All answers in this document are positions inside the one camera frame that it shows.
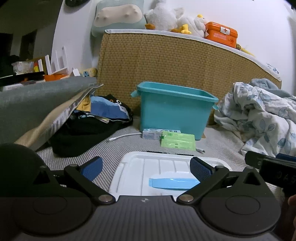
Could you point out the light blue tissue packet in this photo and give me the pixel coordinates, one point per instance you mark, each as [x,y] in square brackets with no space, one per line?
[151,134]

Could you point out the pile of clothes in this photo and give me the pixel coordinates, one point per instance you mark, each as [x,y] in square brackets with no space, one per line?
[81,134]

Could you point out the large white duck plush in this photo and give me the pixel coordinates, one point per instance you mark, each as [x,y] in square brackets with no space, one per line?
[164,16]

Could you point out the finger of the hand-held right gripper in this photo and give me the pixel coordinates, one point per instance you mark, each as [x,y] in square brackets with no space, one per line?
[256,158]

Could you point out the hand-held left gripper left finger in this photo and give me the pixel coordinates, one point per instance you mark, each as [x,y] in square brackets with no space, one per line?
[92,168]

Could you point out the white striped cloth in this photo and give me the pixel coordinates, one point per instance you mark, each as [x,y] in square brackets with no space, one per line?
[103,119]

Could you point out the white blue floral blanket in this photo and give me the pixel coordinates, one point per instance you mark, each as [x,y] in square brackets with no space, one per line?
[259,115]

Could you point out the black pen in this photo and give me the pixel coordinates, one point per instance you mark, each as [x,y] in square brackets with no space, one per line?
[161,152]

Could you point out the green wipes packet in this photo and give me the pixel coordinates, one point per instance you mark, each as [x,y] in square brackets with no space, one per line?
[178,135]
[177,144]

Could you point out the white power adapter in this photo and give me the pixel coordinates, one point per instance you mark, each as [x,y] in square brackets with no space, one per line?
[75,73]

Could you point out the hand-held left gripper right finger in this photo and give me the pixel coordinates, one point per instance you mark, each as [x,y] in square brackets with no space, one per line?
[200,169]

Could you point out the teal plastic storage bin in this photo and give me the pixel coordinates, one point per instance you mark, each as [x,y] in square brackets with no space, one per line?
[171,111]

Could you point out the teal plush pillow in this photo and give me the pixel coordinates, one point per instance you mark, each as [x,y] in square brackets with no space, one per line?
[115,16]

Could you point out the clear tissue pack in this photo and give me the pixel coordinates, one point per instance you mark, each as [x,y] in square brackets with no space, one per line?
[22,67]

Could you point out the yellow plush item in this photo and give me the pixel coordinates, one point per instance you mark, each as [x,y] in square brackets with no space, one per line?
[242,49]

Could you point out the grey cushion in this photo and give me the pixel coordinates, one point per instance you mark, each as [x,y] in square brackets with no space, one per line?
[34,102]

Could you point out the white router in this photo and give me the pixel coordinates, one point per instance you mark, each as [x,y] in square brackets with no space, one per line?
[60,59]

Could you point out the small white duck plush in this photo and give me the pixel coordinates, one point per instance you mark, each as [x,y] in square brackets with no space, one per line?
[196,25]

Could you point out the woven rattan headboard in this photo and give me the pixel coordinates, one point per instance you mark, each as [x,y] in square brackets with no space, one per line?
[161,60]

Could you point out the orange first aid box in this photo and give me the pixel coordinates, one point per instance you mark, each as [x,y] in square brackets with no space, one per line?
[220,34]

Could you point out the yellow power strip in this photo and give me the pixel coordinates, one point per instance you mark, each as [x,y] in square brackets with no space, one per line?
[89,72]

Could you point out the yellow cloth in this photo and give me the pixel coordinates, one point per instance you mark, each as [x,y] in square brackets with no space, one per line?
[84,105]

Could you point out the black tray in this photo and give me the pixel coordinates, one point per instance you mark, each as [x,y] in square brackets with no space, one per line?
[20,77]

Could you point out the blue cloth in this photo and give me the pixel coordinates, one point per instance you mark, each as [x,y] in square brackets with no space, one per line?
[106,109]

